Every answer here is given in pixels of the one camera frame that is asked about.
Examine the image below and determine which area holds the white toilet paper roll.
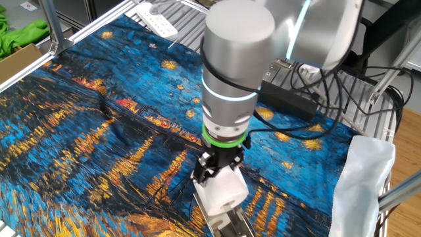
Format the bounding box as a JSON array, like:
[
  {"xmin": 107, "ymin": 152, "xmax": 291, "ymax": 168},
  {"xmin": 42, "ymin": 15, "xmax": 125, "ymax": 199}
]
[{"xmin": 192, "ymin": 166, "xmax": 250, "ymax": 218}]

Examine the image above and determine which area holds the black cable bundle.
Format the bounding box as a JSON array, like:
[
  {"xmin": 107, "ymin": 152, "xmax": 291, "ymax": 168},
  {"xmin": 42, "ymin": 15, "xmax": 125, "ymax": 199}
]
[{"xmin": 295, "ymin": 62, "xmax": 415, "ymax": 132}]

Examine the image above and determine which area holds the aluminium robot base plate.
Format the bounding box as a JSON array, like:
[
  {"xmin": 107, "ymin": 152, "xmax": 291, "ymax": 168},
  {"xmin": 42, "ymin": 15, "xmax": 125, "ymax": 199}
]
[{"xmin": 262, "ymin": 59, "xmax": 299, "ymax": 87}]

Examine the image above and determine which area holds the small white printed card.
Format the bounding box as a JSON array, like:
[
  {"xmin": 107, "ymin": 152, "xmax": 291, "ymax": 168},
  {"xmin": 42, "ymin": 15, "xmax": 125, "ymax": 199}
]
[{"xmin": 20, "ymin": 1, "xmax": 37, "ymax": 13}]

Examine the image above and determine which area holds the black office chair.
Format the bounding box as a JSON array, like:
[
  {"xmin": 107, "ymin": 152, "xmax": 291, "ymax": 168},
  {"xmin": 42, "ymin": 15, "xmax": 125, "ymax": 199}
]
[{"xmin": 341, "ymin": 0, "xmax": 421, "ymax": 72}]

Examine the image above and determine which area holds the green wrist adapter ring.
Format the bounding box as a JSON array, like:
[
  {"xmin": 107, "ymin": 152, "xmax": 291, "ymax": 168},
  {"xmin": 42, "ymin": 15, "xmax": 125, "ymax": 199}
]
[{"xmin": 201, "ymin": 124, "xmax": 248, "ymax": 149}]

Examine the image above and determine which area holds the thin grey rod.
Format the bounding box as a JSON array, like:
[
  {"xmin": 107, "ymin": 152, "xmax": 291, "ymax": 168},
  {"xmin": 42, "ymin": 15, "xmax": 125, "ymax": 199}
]
[{"xmin": 328, "ymin": 98, "xmax": 368, "ymax": 136}]

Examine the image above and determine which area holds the green cloth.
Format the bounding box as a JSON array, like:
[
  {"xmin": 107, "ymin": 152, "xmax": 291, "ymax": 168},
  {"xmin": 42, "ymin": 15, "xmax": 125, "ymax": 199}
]
[{"xmin": 0, "ymin": 5, "xmax": 50, "ymax": 60}]

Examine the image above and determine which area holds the white power strip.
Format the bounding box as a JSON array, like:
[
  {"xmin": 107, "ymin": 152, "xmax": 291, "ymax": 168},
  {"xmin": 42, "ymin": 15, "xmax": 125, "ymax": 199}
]
[{"xmin": 135, "ymin": 2, "xmax": 179, "ymax": 41}]

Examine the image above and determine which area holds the brown cardboard box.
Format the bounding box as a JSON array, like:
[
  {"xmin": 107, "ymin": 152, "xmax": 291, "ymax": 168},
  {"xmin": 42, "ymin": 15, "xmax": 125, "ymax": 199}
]
[{"xmin": 0, "ymin": 42, "xmax": 43, "ymax": 85}]

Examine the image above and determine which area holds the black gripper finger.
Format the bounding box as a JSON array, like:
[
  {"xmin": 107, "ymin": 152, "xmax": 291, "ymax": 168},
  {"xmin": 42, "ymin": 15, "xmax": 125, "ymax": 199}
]
[
  {"xmin": 191, "ymin": 154, "xmax": 215, "ymax": 184},
  {"xmin": 232, "ymin": 153, "xmax": 245, "ymax": 171}
]

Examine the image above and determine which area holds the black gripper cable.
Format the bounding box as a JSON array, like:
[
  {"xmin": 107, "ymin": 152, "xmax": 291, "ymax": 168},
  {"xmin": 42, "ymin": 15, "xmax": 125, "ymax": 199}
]
[{"xmin": 199, "ymin": 36, "xmax": 345, "ymax": 141}]

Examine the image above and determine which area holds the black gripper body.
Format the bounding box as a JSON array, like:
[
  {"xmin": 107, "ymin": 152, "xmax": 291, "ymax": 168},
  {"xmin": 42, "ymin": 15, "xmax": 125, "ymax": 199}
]
[{"xmin": 203, "ymin": 143, "xmax": 246, "ymax": 171}]

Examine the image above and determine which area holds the aluminium frame post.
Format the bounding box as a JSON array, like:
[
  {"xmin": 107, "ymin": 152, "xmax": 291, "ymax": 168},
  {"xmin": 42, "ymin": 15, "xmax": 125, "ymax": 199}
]
[
  {"xmin": 378, "ymin": 171, "xmax": 421, "ymax": 214},
  {"xmin": 41, "ymin": 0, "xmax": 75, "ymax": 56},
  {"xmin": 367, "ymin": 31, "xmax": 421, "ymax": 106}
]

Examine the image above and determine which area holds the starry night painting tablecloth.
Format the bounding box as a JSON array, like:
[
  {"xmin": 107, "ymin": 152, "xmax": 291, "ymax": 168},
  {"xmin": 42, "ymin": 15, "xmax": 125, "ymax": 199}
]
[{"xmin": 0, "ymin": 14, "xmax": 397, "ymax": 237}]

